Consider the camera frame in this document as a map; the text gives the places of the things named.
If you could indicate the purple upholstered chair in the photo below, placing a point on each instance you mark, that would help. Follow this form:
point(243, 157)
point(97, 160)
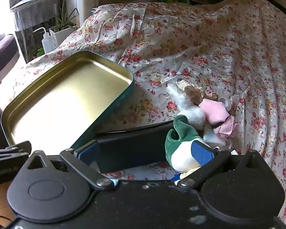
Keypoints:
point(2, 52)

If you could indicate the white wash bottle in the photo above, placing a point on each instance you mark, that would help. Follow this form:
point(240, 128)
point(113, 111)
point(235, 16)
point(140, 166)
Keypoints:
point(47, 44)

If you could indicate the white tape roll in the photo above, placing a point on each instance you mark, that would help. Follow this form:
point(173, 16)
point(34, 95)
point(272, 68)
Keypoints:
point(228, 103)

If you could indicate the potted plant in white planter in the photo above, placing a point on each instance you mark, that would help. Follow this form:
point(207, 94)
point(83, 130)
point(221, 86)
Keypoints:
point(64, 35)

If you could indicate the beige crochet doily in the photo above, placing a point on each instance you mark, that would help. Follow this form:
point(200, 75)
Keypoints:
point(186, 84)

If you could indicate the green and white plush toy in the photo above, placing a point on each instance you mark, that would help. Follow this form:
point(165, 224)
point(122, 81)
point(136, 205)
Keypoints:
point(178, 128)

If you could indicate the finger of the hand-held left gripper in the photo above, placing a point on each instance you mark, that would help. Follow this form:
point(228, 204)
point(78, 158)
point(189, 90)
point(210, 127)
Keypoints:
point(12, 151)

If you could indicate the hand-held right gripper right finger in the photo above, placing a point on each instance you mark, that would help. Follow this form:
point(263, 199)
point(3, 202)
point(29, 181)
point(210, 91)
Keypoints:
point(201, 153)

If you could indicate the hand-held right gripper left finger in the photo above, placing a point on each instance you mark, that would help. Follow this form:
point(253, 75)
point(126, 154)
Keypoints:
point(85, 152)

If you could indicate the white fluffy plush toy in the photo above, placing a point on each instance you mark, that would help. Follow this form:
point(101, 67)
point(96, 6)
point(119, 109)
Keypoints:
point(190, 114)

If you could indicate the floral blanket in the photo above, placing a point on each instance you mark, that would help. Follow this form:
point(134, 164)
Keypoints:
point(205, 52)

